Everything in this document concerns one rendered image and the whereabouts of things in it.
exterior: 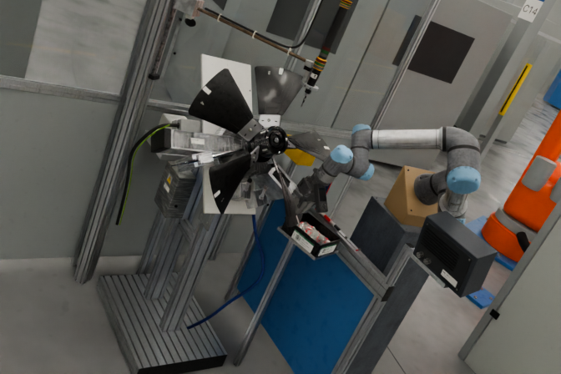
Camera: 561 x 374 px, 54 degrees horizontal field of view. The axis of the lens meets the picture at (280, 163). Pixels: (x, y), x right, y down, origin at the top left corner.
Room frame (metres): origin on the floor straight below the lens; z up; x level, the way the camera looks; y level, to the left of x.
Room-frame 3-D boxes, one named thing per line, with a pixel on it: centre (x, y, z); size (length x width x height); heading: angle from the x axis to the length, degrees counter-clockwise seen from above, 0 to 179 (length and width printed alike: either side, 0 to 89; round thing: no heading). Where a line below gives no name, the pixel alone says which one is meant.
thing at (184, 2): (2.34, 0.62, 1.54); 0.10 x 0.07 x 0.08; 77
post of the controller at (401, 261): (2.03, -0.61, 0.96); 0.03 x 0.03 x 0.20; 42
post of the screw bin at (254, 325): (2.23, -0.19, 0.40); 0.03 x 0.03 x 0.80; 57
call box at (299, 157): (2.65, -0.06, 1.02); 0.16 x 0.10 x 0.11; 42
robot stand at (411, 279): (2.49, -0.68, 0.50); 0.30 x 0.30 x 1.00; 33
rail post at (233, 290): (2.68, -0.04, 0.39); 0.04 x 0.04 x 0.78; 42
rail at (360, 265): (2.36, -0.32, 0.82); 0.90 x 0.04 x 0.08; 42
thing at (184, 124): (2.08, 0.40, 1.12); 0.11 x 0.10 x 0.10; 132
